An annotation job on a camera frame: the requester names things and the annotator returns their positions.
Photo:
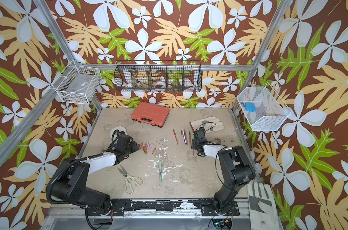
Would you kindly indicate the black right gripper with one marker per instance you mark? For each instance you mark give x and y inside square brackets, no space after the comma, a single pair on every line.
[197,143]

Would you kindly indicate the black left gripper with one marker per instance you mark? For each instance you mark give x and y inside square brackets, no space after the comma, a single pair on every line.
[134,145]

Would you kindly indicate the pink marker pen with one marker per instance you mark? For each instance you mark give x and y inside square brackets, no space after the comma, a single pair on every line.
[182,137]

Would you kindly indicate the red gel pen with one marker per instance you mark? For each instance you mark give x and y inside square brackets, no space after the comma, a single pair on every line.
[174,132]

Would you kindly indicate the light green pen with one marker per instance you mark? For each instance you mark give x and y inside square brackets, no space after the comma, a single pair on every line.
[160,171]

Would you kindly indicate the brown white marker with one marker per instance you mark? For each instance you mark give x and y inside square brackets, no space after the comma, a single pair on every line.
[184,137]

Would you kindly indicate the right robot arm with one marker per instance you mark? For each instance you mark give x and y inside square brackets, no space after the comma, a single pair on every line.
[235,166]

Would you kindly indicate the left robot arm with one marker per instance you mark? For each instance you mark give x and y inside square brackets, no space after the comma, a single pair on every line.
[68,184]

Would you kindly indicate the white tape roll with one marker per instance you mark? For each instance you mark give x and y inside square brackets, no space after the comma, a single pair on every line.
[118,129]

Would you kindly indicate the white canvas work glove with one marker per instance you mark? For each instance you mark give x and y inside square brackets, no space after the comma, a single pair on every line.
[211,124]

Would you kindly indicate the red plastic tool case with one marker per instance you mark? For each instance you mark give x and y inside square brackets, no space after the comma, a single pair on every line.
[152,114]

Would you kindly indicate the blue object in basket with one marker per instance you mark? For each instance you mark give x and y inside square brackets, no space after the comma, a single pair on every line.
[249,107]

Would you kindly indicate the white mesh basket right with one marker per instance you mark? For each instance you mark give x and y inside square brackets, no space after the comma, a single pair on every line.
[271,110]

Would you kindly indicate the white glove outside cell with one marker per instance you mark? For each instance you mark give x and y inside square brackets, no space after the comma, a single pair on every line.
[262,207]

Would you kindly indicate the beige handled scissors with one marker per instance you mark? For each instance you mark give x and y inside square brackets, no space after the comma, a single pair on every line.
[130,181]

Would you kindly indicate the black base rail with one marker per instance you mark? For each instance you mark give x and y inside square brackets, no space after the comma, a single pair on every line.
[206,206]

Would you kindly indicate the black wire basket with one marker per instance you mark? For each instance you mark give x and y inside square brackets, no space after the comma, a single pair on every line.
[158,75]

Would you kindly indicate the white wire basket left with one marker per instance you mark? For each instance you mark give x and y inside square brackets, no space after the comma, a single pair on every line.
[77,83]

